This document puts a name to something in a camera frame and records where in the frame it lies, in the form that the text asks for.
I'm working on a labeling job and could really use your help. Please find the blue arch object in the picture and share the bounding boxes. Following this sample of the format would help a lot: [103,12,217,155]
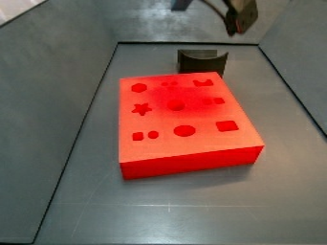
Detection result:
[171,0,194,11]

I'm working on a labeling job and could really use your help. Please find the black curved fixture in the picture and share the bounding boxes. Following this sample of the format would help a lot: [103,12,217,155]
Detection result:
[178,49,229,76]

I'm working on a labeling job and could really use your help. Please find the red shape-sorter block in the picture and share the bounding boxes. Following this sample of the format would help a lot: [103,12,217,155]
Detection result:
[119,72,265,180]

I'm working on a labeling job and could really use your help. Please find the black cable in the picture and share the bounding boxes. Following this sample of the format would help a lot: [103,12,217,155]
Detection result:
[201,0,228,21]

